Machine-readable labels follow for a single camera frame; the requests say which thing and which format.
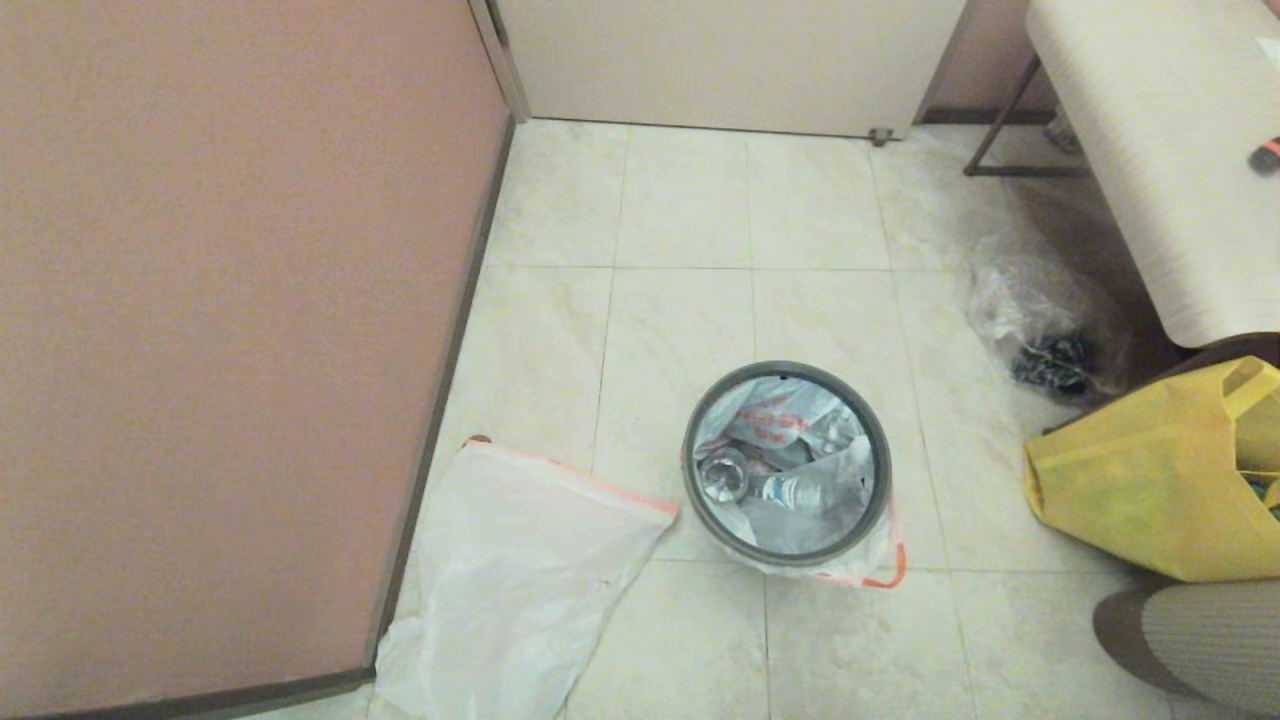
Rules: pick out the clear crumpled plastic bag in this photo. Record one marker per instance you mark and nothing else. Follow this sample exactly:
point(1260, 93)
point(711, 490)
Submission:
point(1030, 290)

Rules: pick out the yellow fabric tote bag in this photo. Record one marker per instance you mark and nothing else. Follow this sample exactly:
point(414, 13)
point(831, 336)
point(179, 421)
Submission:
point(1130, 480)

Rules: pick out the clear plastic water bottle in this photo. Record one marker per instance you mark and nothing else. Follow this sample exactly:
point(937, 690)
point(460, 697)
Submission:
point(800, 490)

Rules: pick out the beige door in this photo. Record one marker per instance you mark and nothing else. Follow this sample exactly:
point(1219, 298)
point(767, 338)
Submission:
point(730, 60)

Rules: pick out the small metal door stopper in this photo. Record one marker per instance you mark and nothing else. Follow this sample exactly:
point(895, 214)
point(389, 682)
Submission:
point(880, 135)

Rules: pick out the small grey bottle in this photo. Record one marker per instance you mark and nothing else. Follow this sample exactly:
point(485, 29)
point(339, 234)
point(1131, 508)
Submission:
point(1062, 132)

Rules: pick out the beige wood-grain table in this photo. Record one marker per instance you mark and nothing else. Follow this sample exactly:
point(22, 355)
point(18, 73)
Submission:
point(1160, 150)

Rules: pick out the grey ribbed round seat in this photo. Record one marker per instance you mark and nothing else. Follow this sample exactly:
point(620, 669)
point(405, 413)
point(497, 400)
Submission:
point(1210, 640)

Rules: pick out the grey door frame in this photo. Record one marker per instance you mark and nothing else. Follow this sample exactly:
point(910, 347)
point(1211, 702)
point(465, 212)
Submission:
point(498, 55)

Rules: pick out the dark metal table leg frame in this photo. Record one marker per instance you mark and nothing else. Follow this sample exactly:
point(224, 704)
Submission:
point(1030, 171)

